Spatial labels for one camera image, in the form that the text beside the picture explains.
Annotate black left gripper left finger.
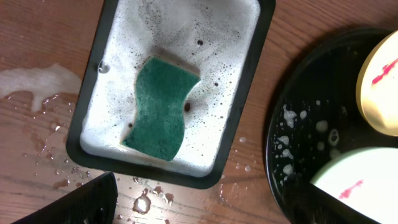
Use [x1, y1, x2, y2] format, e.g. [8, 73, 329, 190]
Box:
[16, 172, 118, 224]

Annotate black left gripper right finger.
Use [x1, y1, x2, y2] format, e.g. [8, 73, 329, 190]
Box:
[284, 174, 375, 224]

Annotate mint plate with small stain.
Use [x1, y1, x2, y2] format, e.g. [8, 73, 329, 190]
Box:
[311, 147, 397, 223]

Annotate green scrubbing sponge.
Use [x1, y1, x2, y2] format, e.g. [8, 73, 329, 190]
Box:
[122, 58, 200, 161]

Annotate round black tray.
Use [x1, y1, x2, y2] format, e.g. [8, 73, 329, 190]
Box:
[265, 27, 397, 220]

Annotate black rectangular soapy water tray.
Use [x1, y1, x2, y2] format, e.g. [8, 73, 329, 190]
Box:
[66, 1, 275, 189]

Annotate yellow plate with red stain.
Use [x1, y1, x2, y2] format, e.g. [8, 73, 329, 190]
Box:
[356, 31, 397, 137]

